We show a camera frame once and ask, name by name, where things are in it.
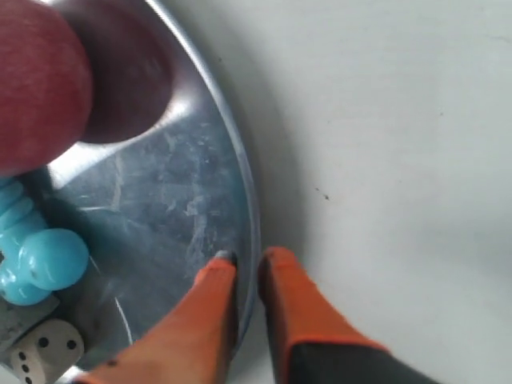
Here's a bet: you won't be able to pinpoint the red toy apple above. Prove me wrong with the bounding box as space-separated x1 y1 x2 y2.
1 1 93 176

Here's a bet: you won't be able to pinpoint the wooden die black dots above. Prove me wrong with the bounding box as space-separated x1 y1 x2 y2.
10 319 85 384

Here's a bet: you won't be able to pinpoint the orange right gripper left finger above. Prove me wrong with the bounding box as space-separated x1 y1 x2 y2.
75 250 238 384

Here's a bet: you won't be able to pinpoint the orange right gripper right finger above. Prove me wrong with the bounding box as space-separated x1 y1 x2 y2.
258 247 433 384

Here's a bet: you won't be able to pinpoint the round stainless steel plate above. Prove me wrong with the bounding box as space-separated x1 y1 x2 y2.
1 1 260 383

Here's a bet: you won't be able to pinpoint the blue rubber bone toy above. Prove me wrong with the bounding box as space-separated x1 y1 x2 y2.
1 178 90 306

